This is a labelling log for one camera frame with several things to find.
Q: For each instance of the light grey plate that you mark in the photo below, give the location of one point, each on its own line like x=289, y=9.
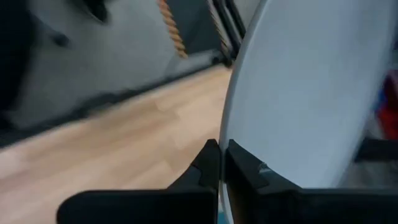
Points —
x=295, y=93

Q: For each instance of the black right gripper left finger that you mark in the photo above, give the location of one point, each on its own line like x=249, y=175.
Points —
x=140, y=208

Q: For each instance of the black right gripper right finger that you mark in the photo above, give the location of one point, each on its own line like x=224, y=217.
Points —
x=311, y=208

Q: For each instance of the red blue box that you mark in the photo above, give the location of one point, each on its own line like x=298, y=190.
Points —
x=388, y=112

